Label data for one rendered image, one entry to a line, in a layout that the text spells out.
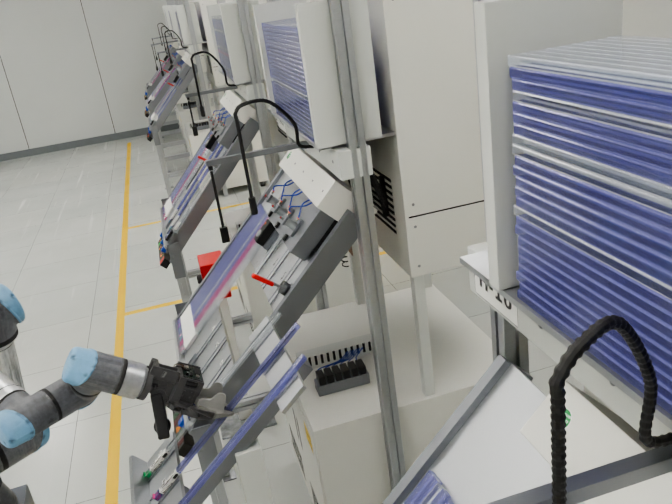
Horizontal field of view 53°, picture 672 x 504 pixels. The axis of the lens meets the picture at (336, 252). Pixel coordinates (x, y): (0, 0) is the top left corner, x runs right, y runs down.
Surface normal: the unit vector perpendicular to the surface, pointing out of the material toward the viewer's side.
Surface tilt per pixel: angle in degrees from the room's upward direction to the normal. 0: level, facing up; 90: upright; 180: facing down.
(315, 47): 90
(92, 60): 90
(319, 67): 90
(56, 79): 90
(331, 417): 0
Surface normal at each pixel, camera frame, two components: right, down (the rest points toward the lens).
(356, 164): 0.27, 0.33
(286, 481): -0.14, -0.92
